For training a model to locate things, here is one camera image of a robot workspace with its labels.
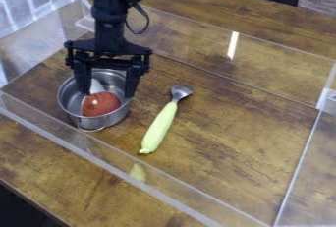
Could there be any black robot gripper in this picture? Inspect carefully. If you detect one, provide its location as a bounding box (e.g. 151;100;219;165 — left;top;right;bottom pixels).
64;8;152;98

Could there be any small silver pot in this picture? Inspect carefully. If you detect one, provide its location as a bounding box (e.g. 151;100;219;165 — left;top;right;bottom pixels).
57;70;131;132

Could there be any spoon with yellow-green handle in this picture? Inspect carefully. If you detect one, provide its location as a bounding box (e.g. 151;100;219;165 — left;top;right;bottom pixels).
139;85;193;154

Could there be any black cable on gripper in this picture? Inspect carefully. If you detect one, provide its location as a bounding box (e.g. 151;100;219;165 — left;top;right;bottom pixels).
124;0;151;36

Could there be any clear acrylic enclosure wall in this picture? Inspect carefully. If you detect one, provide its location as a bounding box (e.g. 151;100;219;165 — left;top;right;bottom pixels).
0;3;336;227

